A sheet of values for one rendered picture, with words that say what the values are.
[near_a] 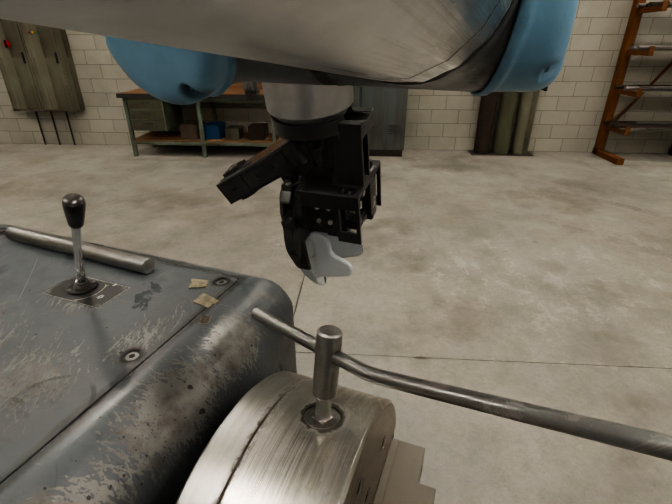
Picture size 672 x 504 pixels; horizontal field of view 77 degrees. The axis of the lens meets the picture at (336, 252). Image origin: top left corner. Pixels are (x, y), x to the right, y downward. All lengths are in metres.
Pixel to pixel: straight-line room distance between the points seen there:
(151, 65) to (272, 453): 0.29
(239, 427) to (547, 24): 0.35
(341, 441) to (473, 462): 1.64
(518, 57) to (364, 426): 0.31
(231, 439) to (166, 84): 0.28
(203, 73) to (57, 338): 0.38
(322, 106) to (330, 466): 0.28
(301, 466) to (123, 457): 0.14
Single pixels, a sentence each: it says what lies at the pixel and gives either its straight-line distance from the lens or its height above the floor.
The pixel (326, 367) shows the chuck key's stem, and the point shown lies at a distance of 0.37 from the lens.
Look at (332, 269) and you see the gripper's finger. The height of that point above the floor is 1.32.
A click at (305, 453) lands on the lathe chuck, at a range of 0.38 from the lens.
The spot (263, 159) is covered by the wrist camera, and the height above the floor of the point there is 1.44.
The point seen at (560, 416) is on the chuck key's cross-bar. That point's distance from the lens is 0.28.
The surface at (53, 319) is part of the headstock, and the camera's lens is 0.58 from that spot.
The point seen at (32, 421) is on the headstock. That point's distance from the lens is 0.45.
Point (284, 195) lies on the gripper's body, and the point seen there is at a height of 1.41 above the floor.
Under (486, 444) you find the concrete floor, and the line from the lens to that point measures 2.08.
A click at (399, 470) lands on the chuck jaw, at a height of 1.11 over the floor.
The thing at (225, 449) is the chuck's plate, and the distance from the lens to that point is 0.40.
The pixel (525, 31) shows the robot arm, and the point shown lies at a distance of 0.19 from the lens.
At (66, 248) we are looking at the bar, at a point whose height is 1.27.
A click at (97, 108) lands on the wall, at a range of 7.99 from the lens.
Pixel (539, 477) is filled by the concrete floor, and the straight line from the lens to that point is 2.05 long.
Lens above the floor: 1.54
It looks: 27 degrees down
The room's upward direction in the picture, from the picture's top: straight up
